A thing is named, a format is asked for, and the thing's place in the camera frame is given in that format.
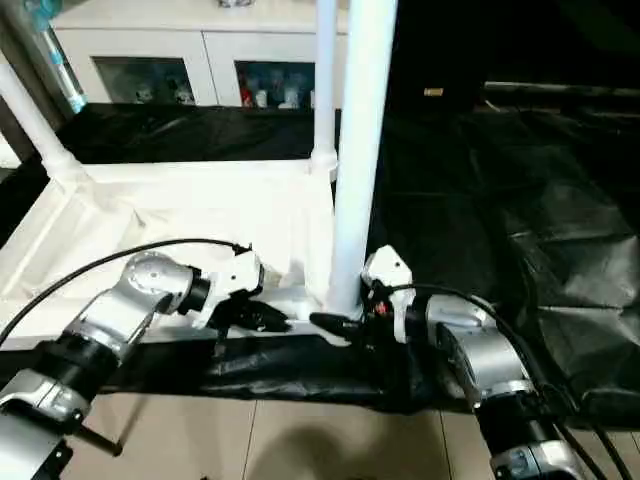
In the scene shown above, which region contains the white plastic table top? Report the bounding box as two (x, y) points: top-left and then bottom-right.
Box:
(0, 156), (362, 352)

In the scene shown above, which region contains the white plastic table leg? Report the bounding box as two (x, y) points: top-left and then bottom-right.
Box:
(309, 0), (342, 175)
(326, 0), (400, 322)
(0, 61), (85, 182)

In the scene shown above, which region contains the black mat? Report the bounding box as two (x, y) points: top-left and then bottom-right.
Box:
(0, 101), (640, 417)

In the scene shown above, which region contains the black metal table strut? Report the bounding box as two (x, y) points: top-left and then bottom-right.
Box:
(78, 393), (140, 457)

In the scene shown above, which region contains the white cabinet with glass doors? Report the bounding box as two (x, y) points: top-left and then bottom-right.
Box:
(51, 0), (352, 110)

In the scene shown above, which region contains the teal patterned hanging cloth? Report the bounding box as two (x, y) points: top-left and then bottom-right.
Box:
(28, 0), (87, 115)

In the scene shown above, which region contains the grey curtain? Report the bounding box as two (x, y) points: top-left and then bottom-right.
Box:
(0, 0), (77, 167)

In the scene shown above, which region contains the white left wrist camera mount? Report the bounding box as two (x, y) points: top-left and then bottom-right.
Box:
(191, 248), (267, 332)

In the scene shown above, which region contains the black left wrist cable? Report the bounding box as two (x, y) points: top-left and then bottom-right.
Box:
(0, 238), (255, 347)

